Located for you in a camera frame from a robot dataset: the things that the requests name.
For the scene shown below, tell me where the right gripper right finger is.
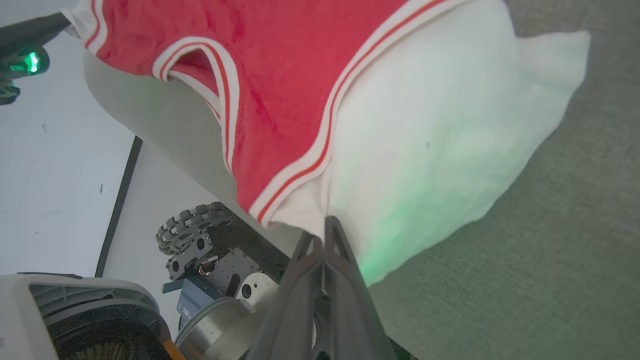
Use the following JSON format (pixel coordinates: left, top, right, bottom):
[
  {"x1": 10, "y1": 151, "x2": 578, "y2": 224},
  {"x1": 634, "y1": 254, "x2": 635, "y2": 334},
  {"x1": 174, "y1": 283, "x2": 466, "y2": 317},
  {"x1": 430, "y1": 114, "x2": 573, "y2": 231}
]
[{"x1": 315, "y1": 215, "x2": 398, "y2": 360}]

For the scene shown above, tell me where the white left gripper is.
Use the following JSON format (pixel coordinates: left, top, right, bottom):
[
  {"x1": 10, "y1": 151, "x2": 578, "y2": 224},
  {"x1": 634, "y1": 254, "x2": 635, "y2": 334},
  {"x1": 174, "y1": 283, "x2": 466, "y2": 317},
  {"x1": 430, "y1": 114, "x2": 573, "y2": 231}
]
[{"x1": 0, "y1": 12, "x2": 72, "y2": 106}]

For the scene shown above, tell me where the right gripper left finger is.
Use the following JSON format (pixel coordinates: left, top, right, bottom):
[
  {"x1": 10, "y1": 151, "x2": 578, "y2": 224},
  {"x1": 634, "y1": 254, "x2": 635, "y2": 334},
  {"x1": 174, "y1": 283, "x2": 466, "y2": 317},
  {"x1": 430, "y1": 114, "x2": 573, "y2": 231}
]
[{"x1": 245, "y1": 232, "x2": 326, "y2": 360}]

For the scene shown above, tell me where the red and white basketball jersey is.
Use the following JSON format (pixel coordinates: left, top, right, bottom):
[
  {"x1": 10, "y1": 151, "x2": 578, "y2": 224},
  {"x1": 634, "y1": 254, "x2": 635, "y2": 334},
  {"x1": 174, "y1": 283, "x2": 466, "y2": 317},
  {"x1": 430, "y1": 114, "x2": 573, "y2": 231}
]
[{"x1": 60, "y1": 0, "x2": 592, "y2": 287}]

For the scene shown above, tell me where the silver round base disc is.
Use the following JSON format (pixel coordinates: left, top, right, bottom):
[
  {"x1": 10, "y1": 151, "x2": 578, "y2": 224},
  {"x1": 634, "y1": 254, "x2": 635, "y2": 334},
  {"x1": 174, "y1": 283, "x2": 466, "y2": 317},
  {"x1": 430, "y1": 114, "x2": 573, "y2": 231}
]
[{"x1": 175, "y1": 272, "x2": 321, "y2": 360}]

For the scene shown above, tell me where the blue grey electronics box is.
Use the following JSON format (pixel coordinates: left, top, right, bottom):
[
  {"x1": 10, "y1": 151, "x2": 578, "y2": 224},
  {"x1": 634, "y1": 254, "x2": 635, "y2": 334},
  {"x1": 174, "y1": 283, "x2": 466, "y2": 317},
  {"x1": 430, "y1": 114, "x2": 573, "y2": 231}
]
[{"x1": 176, "y1": 278, "x2": 222, "y2": 322}]

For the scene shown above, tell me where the black omni wheel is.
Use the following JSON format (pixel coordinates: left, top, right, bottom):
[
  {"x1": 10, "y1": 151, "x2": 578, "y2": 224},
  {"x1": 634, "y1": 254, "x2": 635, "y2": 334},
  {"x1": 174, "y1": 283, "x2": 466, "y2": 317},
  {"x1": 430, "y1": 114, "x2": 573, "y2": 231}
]
[{"x1": 155, "y1": 201, "x2": 236, "y2": 257}]

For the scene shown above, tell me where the black floor strip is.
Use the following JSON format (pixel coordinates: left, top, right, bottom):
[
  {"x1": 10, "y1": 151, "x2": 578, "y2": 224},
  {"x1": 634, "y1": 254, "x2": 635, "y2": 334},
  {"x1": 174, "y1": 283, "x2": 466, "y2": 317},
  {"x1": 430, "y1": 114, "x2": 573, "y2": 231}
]
[{"x1": 95, "y1": 136, "x2": 144, "y2": 279}]

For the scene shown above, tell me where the white grey vented housing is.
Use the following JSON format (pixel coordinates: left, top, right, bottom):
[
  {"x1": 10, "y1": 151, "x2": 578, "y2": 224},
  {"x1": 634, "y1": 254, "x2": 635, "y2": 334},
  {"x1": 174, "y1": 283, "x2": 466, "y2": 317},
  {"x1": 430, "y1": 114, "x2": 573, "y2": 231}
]
[{"x1": 0, "y1": 272, "x2": 173, "y2": 360}]

